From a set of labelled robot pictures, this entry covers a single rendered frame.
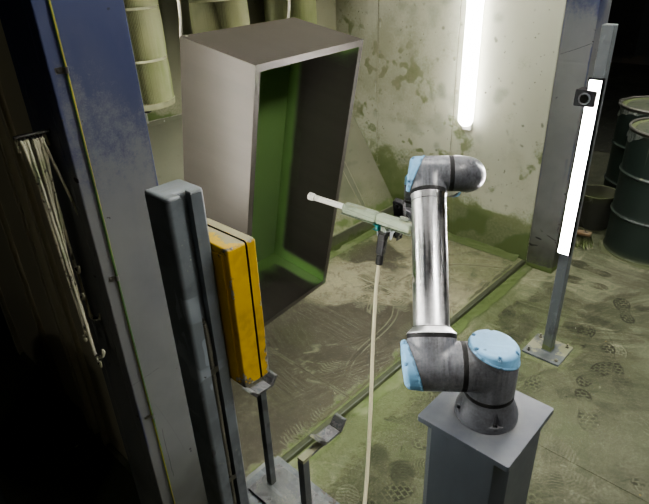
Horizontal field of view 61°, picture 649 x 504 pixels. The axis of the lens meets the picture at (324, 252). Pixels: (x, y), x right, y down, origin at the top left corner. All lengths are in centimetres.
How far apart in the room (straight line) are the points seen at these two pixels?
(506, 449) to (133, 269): 115
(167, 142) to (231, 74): 167
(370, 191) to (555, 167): 138
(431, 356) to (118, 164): 98
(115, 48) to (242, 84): 68
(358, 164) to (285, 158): 171
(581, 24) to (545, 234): 128
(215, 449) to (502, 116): 312
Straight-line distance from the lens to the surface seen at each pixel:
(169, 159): 346
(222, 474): 106
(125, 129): 128
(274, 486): 144
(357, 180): 424
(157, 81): 306
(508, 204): 391
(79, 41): 122
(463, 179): 180
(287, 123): 259
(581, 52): 354
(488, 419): 177
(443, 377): 165
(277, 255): 294
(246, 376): 92
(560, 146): 366
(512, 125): 376
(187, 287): 81
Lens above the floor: 191
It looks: 28 degrees down
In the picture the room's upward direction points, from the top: 2 degrees counter-clockwise
